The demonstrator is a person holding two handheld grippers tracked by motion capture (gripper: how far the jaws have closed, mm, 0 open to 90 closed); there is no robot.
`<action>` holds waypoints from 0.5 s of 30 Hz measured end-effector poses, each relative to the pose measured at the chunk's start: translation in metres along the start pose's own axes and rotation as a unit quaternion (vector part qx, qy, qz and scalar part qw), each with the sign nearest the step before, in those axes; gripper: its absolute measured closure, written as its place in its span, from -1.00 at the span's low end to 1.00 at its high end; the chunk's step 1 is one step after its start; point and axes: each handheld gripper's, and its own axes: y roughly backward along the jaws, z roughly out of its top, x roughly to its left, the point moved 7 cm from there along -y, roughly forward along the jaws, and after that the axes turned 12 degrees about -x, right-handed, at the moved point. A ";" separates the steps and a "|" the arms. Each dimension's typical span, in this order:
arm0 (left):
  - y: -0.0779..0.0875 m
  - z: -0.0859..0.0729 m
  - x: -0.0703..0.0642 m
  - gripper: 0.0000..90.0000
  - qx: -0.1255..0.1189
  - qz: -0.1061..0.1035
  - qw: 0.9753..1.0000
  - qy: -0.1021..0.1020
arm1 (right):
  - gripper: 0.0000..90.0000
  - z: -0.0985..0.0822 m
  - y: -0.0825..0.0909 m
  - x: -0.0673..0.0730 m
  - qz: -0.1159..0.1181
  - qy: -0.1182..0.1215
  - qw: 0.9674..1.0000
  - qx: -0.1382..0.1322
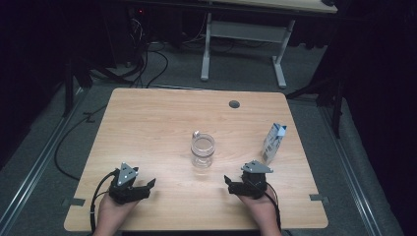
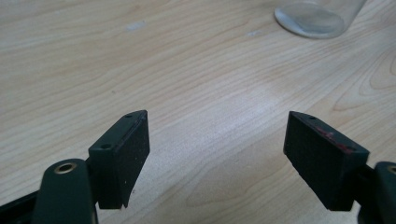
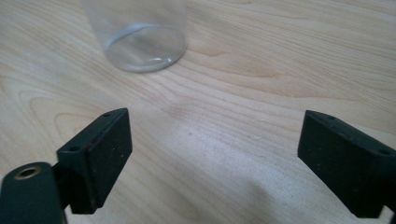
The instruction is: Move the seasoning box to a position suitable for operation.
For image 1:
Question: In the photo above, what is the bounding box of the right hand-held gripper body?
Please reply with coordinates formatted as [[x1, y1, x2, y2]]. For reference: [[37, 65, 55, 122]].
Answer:
[[237, 159, 274, 200]]

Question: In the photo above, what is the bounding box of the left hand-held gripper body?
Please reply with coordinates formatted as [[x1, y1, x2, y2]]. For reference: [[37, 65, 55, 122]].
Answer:
[[108, 161, 148, 206]]

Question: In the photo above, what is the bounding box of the clear glass jar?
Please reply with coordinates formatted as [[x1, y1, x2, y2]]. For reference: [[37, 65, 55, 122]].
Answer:
[[190, 131, 216, 170]]

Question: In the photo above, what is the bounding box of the white and blue milk carton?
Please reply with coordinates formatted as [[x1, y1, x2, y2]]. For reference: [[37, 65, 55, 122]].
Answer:
[[261, 122, 288, 165]]

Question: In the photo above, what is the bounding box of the person's right hand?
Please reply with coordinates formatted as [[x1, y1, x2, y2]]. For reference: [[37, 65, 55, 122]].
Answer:
[[238, 184, 280, 228]]

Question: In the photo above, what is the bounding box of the person's left hand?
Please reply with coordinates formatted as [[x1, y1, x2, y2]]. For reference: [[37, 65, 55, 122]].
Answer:
[[97, 196, 139, 229]]

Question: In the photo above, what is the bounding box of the black metal stand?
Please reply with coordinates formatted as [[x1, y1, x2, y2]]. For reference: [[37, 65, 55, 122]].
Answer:
[[285, 74, 346, 140], [61, 58, 134, 118]]

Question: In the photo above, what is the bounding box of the desk with white legs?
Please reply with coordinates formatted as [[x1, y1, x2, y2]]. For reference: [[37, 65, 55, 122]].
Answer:
[[124, 0, 338, 89]]

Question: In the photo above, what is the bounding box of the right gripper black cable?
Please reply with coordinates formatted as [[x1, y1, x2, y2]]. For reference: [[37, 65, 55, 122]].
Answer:
[[249, 178, 282, 231]]

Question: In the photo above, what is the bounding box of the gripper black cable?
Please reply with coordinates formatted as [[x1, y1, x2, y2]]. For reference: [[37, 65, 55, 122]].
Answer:
[[89, 169, 120, 234], [249, 178, 282, 231]]

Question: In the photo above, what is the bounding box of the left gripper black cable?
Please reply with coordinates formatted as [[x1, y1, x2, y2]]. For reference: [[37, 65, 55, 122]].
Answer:
[[89, 169, 120, 234]]

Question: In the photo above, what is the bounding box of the long black floor cable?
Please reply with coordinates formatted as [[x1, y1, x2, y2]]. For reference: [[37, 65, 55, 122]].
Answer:
[[53, 103, 110, 182]]

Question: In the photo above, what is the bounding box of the metal floor rail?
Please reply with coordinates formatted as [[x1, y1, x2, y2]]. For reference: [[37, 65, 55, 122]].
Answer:
[[318, 103, 384, 236], [0, 88, 90, 230]]

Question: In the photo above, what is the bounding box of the bundle of black cables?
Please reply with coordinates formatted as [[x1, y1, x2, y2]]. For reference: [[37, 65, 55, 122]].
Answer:
[[126, 16, 170, 89]]

